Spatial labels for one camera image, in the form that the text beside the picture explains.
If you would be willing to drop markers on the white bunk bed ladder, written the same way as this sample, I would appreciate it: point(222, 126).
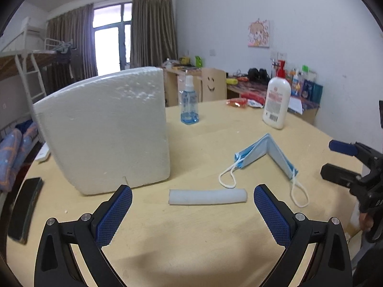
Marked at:
point(30, 74)

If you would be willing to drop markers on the white foam box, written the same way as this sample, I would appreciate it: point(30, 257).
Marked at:
point(104, 131)

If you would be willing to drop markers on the blue plaid quilt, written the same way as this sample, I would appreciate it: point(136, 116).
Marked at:
point(12, 152)

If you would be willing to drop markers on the blue spray bottle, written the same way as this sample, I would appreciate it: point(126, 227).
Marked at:
point(189, 104)

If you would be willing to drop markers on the blue carton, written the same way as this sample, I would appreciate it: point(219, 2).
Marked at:
point(312, 91)

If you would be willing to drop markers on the black phone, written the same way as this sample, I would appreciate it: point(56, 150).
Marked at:
point(24, 209)

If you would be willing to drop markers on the black bag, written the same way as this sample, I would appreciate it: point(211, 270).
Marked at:
point(258, 74)

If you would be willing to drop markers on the glass balcony door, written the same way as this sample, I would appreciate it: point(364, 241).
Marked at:
point(110, 44)

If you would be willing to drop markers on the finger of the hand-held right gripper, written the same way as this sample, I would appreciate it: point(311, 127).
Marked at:
point(338, 174)
point(341, 146)

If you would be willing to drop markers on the white remote control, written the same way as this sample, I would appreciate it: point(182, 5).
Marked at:
point(43, 153)

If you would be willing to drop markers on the brown curtain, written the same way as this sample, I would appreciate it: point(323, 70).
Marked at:
point(152, 33)
point(71, 36)

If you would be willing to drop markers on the yellow box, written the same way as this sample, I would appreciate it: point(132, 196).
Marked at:
point(185, 60)

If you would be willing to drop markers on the dark hanging clothes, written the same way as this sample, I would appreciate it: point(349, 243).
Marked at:
point(64, 55)

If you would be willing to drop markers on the white wall switch panel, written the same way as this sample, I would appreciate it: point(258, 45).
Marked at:
point(278, 55)

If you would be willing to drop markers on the person's right hand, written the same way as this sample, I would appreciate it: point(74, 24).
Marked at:
point(366, 222)

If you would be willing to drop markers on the white metal bunk bed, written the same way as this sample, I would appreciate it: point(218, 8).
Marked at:
point(9, 65)
point(51, 43)

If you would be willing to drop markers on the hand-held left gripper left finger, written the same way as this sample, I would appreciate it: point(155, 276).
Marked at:
point(115, 215)

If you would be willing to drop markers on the wooden desk with drawers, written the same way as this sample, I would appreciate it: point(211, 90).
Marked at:
point(172, 86)

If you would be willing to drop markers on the wooden chair with smiley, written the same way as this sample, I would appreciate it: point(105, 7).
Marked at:
point(214, 86)

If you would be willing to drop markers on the steel thermos bottle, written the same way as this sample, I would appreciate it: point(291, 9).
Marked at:
point(274, 68)

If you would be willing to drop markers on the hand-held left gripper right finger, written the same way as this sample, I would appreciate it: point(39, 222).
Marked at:
point(272, 215)

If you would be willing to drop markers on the white foam tube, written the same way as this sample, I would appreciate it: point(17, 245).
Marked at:
point(206, 196)

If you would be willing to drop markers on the green standing packet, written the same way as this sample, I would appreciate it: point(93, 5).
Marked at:
point(199, 62)

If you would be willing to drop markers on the white air conditioner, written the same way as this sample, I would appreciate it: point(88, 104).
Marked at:
point(33, 27)

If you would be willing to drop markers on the white lotion pump bottle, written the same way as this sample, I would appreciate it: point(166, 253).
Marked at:
point(275, 101)

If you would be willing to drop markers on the green capped bottle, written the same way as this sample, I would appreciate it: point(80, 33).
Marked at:
point(304, 71)

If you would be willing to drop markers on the pink cartoon wall poster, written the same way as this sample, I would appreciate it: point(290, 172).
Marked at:
point(258, 33)

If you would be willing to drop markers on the person's dark clothing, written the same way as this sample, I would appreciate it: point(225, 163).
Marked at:
point(371, 266)

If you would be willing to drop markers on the blue face mask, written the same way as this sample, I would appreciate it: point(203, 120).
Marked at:
point(275, 152)

